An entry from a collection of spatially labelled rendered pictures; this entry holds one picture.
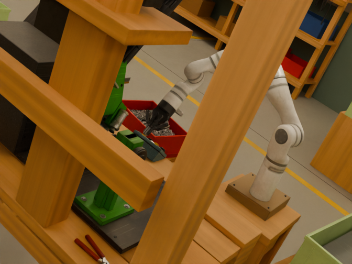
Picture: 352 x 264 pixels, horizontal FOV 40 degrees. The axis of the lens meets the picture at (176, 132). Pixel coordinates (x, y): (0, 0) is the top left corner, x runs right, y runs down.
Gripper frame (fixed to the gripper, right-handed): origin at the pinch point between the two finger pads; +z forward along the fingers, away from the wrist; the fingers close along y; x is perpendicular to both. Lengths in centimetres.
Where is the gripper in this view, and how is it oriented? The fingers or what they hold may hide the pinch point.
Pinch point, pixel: (147, 131)
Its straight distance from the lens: 201.5
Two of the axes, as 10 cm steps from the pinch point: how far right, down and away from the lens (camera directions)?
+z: -6.3, 7.7, -1.1
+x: 2.7, 3.5, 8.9
